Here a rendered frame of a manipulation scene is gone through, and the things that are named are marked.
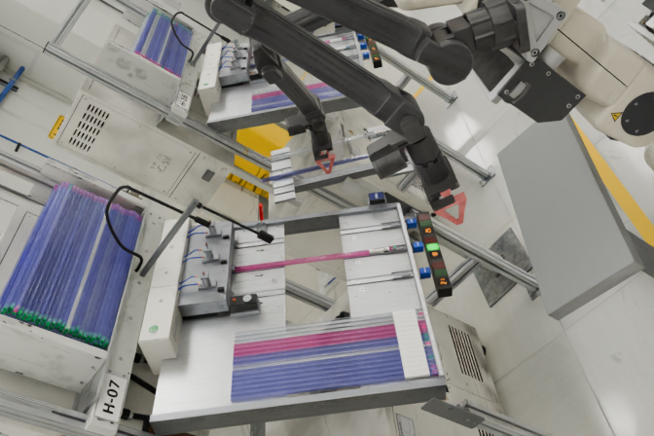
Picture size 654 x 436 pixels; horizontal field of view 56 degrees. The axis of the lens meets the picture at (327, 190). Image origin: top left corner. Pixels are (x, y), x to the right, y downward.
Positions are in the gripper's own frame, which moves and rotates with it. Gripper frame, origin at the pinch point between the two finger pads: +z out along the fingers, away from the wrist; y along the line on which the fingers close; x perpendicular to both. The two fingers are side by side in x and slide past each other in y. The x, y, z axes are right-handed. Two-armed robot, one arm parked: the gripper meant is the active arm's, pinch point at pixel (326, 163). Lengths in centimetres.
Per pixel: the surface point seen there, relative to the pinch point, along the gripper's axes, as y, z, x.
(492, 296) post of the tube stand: 4, 77, 52
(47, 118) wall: -225, 50, -188
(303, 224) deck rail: 18.0, 9.3, -11.8
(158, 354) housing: 65, 5, -53
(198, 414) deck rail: 84, 8, -42
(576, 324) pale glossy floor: 39, 61, 71
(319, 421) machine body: 55, 62, -21
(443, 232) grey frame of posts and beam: 17.2, 26.5, 33.4
